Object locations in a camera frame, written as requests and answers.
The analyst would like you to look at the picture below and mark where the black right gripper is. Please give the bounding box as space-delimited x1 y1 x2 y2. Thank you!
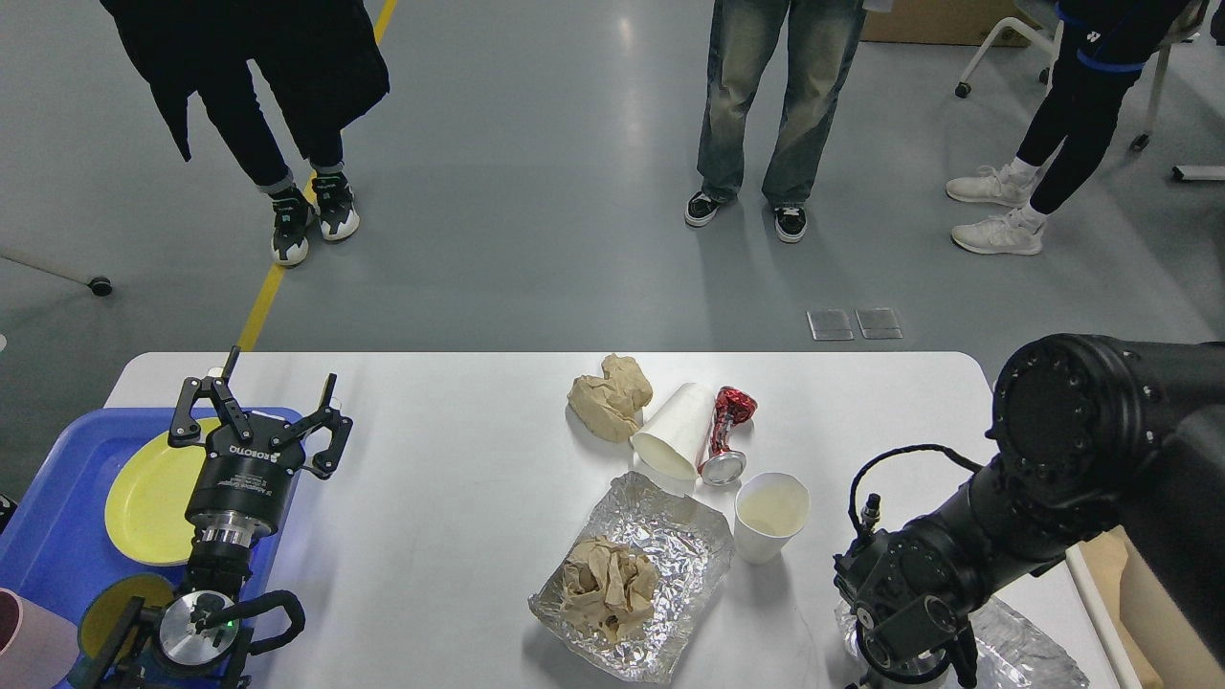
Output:
846 641 952 689

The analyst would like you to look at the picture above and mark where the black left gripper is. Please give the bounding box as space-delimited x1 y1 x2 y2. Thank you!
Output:
168 345 354 548

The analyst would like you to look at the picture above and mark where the aluminium foil tray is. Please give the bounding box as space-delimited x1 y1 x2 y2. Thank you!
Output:
833 597 1091 688

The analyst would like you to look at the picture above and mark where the yellow plate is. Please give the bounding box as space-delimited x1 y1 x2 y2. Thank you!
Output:
104 433 206 566

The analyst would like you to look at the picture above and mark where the dark teal mug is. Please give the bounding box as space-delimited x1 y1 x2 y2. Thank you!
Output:
67 573 174 688

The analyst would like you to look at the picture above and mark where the brown paper bag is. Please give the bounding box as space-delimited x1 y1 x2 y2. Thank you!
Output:
568 353 655 443
1080 527 1165 688

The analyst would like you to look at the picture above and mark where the aluminium foil sheet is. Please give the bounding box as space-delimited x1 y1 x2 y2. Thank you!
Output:
528 472 734 684

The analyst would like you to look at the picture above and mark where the pink mug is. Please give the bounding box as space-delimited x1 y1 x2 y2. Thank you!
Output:
1 588 78 688

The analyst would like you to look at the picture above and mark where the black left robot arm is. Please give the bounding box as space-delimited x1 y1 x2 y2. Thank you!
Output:
82 347 353 688

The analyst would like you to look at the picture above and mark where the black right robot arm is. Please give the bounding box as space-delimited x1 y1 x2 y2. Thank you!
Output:
833 333 1224 688

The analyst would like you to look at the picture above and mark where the upright white paper cup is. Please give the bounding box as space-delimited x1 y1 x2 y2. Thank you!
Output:
733 472 811 566

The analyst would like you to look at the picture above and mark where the chair leg with caster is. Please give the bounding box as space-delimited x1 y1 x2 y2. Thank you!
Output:
1 246 113 297

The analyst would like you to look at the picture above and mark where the red foil wrapper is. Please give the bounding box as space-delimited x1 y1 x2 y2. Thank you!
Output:
697 387 758 487

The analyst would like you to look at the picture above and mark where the beige plastic bin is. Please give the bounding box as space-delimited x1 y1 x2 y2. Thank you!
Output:
1066 533 1224 688

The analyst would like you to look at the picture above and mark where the crumpled brown paper ball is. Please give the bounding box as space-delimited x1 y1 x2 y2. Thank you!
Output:
561 536 660 644

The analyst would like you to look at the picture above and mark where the lying white paper cup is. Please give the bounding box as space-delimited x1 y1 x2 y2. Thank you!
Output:
630 383 715 481

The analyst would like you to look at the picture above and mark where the right metal floor plate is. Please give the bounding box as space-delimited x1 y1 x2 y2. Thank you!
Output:
855 308 904 340

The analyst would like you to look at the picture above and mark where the metal floor plate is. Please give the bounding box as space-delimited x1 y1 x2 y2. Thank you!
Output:
806 309 855 342
855 308 904 340

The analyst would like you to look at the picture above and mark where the left metal floor plate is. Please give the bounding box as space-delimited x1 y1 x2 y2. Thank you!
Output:
806 309 855 342

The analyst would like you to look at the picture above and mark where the crumpled brown paper bag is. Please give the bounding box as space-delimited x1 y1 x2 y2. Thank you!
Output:
568 353 655 443

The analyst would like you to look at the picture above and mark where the seated person in black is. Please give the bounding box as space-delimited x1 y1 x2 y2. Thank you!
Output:
104 1 390 267

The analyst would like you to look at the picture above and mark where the person in blue jeans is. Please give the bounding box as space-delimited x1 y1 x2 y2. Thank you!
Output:
684 0 869 244

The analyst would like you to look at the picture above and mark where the person in black leggings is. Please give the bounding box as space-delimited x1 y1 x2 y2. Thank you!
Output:
946 1 1189 255

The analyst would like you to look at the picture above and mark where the office chair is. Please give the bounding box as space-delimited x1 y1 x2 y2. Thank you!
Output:
956 0 1209 154

